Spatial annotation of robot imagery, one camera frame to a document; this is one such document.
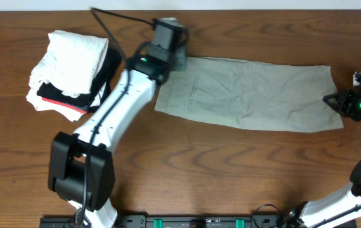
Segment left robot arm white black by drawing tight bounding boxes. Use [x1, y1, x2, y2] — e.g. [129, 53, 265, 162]
[40, 18, 189, 227]

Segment white garment at stack bottom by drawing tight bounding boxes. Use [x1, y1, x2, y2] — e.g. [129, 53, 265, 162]
[26, 81, 110, 122]

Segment khaki green shorts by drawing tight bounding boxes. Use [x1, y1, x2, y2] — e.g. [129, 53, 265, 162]
[155, 57, 343, 133]

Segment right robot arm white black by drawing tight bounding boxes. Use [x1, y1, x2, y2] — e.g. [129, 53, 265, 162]
[281, 90, 361, 227]

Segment black folded garment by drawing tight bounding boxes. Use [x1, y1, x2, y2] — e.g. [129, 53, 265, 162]
[37, 47, 121, 114]

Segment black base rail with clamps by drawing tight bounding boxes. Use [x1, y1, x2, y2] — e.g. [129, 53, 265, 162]
[39, 204, 357, 228]

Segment white folded garment on top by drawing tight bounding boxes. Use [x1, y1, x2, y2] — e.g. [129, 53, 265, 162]
[29, 30, 108, 98]

